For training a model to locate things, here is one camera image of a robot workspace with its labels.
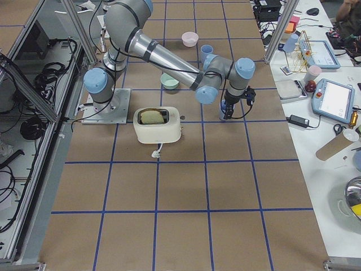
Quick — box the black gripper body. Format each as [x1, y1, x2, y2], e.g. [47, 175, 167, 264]
[224, 86, 256, 107]

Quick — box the blue cup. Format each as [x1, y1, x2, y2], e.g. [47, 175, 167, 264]
[219, 99, 230, 121]
[200, 44, 213, 63]

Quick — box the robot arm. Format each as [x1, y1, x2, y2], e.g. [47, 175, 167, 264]
[83, 1, 256, 120]

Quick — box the kitchen scale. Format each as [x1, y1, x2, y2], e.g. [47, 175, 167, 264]
[275, 80, 307, 103]

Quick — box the black power adapter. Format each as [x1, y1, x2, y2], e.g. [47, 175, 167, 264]
[286, 115, 310, 128]

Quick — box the cream toaster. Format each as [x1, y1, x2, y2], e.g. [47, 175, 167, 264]
[133, 107, 181, 144]

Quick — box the mint green bowl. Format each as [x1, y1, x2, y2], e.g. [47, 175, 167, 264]
[160, 73, 179, 90]

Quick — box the toast slice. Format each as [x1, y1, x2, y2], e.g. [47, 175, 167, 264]
[140, 110, 164, 124]

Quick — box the pink bowl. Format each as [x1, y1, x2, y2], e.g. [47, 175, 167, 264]
[181, 32, 199, 47]

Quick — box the tablet in blue case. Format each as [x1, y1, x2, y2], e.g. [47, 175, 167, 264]
[311, 78, 355, 124]

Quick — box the toaster power plug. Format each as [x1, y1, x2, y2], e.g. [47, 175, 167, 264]
[151, 143, 163, 159]

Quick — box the cardboard tube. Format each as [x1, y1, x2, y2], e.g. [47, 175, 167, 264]
[315, 129, 359, 161]

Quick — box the person in background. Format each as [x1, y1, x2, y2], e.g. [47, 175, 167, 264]
[336, 0, 360, 58]

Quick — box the metal mixing bowl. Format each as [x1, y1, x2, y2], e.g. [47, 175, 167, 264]
[345, 176, 360, 221]

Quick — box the aluminium frame post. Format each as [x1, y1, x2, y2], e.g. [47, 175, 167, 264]
[264, 0, 299, 64]

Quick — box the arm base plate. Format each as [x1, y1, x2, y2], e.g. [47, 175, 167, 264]
[81, 88, 131, 125]

